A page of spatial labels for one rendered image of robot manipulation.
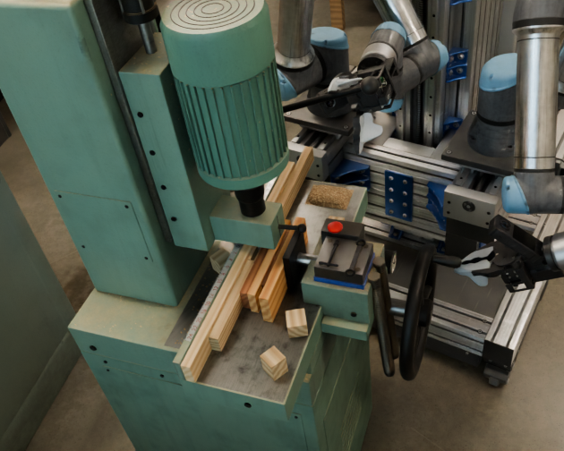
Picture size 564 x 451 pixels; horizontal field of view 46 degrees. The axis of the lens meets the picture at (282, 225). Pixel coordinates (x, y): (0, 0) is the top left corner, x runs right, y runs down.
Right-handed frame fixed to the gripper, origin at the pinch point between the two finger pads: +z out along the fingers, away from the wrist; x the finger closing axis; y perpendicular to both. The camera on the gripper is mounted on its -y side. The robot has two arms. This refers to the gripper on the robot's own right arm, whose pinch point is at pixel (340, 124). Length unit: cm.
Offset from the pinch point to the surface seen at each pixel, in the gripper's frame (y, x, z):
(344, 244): -2.3, 18.1, 14.4
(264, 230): -16.7, 11.1, 15.8
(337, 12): -107, 71, -250
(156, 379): -52, 36, 34
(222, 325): -22.0, 17.8, 34.5
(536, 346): 7, 127, -47
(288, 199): -21.9, 18.4, -3.4
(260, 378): -14, 25, 41
